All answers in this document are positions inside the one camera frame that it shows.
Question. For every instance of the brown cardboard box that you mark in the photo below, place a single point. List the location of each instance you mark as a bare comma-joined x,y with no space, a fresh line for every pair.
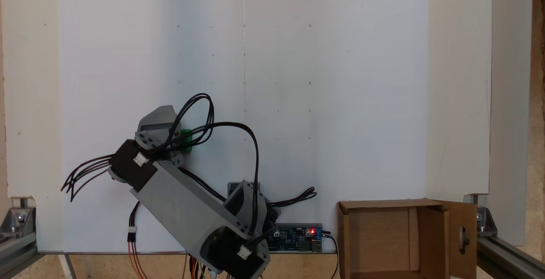
383,240

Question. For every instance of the metal corner bracket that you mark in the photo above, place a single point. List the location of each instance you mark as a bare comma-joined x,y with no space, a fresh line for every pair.
17,219
485,219

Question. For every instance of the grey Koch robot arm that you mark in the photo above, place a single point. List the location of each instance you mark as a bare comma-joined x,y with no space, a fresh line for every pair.
183,202

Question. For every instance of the blue power circuit board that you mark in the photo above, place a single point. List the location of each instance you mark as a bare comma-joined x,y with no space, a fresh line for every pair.
294,236

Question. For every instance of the aluminium frame rail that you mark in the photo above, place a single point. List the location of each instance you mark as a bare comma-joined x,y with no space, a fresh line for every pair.
506,257
12,253

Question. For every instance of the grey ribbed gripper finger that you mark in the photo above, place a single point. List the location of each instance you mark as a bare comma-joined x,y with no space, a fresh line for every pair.
162,112

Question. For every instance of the green die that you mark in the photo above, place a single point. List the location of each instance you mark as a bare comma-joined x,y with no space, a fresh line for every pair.
187,140

